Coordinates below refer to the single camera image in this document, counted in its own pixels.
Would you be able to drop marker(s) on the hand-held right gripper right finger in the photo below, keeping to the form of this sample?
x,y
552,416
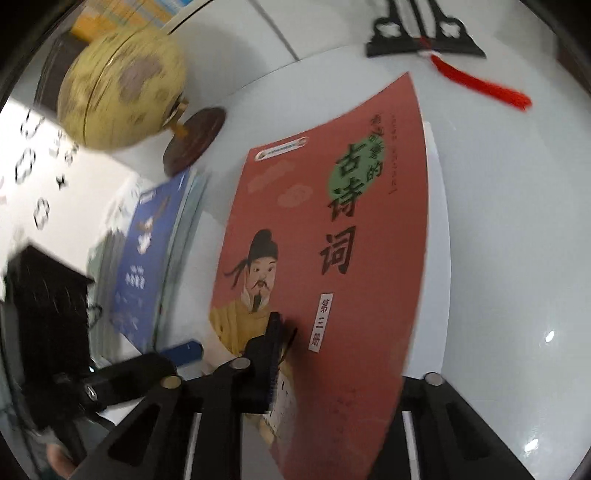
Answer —
x,y
429,401

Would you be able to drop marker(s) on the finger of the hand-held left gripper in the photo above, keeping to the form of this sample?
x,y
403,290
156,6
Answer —
x,y
129,376
184,353

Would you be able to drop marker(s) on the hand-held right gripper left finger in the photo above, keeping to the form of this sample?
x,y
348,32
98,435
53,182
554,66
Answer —
x,y
270,364

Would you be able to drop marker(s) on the stack of thin books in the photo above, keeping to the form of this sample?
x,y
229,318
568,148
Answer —
x,y
184,258

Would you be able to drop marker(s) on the red poet print book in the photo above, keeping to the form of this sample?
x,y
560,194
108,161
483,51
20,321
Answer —
x,y
369,258

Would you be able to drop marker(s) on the row of yellow books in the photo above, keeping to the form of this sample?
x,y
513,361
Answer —
x,y
129,14

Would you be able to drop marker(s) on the person's left hand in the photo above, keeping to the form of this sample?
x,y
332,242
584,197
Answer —
x,y
62,461

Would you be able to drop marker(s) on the blue eagle book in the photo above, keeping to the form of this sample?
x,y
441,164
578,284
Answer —
x,y
143,258

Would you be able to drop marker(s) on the white book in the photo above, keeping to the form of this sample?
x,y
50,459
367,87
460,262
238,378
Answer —
x,y
438,258

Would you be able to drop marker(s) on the yellow desk globe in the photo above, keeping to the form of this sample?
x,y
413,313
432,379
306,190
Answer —
x,y
120,83

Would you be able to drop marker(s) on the red tassel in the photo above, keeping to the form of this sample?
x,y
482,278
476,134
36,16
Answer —
x,y
485,85

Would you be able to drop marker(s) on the wall decal stickers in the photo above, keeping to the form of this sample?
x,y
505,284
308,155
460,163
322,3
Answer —
x,y
60,181

